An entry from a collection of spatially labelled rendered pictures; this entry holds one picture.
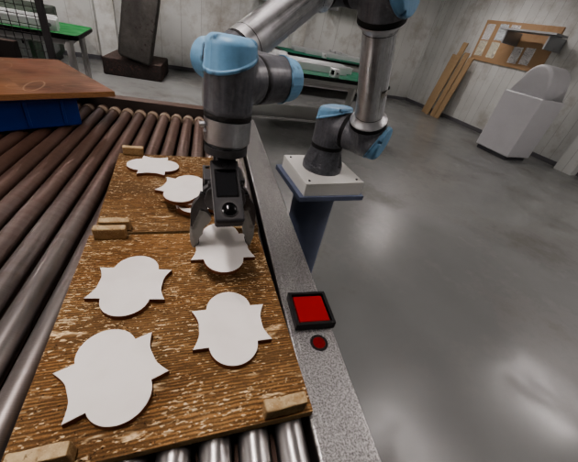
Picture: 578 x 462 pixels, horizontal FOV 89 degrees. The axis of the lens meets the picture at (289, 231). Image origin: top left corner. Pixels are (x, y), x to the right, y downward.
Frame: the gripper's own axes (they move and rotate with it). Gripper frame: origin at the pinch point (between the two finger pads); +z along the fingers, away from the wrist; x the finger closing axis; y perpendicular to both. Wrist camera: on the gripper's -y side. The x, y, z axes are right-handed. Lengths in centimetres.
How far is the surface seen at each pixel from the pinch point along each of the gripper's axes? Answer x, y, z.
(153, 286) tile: 12.3, -7.0, 3.1
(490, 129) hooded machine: -535, 384, 52
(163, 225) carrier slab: 11.5, 12.4, 3.6
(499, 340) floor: -175, 18, 98
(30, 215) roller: 38.9, 20.0, 5.5
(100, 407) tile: 16.9, -26.1, 3.6
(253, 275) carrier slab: -5.9, -5.0, 4.1
